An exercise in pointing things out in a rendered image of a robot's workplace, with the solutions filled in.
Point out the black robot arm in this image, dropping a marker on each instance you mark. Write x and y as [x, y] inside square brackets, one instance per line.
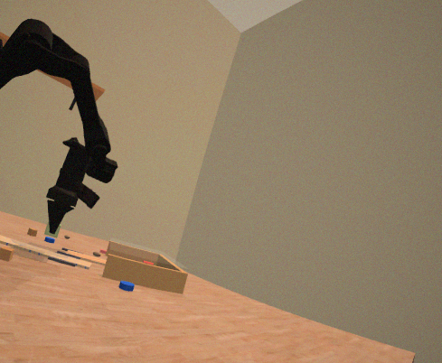
[33, 46]

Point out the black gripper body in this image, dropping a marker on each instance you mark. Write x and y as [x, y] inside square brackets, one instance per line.
[62, 192]

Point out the orange strip with blue dots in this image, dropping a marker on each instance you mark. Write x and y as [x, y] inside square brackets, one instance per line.
[42, 252]

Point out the pale yellow cube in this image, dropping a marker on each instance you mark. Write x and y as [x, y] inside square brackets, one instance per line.
[47, 231]

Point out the tan open-top wooden box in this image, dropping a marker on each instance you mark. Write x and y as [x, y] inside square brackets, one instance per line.
[144, 266]

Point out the orange flat strip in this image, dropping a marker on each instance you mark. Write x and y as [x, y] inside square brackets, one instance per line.
[91, 259]

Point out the orange-brown cube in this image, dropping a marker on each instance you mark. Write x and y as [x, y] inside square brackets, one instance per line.
[6, 253]
[32, 232]

